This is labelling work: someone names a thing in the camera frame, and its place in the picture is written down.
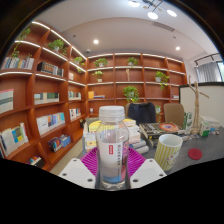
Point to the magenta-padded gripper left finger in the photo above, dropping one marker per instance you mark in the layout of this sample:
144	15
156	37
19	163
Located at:
78	171

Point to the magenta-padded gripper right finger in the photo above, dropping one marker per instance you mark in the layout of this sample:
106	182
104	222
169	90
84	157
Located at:
148	171

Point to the clear plastic water bottle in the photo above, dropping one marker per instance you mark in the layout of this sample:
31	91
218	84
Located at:
112	156

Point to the yellow striped white mug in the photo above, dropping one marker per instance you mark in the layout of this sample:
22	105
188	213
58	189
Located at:
166	151

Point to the dark book with orange print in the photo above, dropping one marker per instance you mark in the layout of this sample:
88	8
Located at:
163	128

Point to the flat round red coaster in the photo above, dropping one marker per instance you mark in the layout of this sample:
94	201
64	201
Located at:
195	153

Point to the dark office chair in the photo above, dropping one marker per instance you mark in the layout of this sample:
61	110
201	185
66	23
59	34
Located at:
141	113

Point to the tall green white carton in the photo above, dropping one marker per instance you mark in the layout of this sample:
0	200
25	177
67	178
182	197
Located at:
188	120

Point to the orange wooden shelf unit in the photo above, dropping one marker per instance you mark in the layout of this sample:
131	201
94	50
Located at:
50	100

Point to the white flat box stack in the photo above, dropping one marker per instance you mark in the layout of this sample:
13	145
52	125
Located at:
211	121

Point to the grey curtain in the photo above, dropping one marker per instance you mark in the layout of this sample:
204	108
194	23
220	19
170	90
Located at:
207	71

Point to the window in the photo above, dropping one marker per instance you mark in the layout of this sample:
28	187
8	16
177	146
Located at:
221	70

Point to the round recessed ceiling light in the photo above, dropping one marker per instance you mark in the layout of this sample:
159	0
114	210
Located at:
177	48
96	41

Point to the ceiling air vent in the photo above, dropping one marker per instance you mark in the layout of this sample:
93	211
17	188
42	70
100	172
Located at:
163	26

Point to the black chandelier with round lamps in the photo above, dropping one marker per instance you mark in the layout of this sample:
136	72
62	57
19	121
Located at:
152	15

